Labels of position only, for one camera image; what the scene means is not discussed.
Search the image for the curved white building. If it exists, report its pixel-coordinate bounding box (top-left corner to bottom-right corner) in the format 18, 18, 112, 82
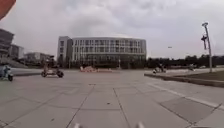
56, 35, 148, 70

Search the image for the grey paved plaza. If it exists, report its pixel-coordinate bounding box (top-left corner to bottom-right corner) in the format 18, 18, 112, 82
0, 68, 224, 128

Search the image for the small vehicle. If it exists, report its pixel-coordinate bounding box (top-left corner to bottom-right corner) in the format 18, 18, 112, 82
40, 62, 65, 79

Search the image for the low building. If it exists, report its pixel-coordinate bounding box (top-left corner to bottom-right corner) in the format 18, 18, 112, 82
23, 51, 55, 66

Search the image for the row of trees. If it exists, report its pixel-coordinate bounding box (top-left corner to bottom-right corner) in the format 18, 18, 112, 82
145, 54, 224, 70

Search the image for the raised kerb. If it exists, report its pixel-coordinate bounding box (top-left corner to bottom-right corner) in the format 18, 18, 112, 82
143, 71, 224, 89

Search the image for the grass patch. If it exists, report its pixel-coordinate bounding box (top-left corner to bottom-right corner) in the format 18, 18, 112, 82
181, 70, 224, 82

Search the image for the pale blue scooter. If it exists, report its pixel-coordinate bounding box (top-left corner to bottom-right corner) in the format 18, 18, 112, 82
0, 64, 15, 82

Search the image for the grey building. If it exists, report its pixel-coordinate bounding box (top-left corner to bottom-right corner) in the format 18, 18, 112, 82
0, 28, 25, 62

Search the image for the red structure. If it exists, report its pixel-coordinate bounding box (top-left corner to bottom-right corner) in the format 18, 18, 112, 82
0, 0, 17, 20

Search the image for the tall lamp post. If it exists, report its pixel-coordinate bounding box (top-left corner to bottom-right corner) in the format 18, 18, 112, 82
200, 21, 214, 74

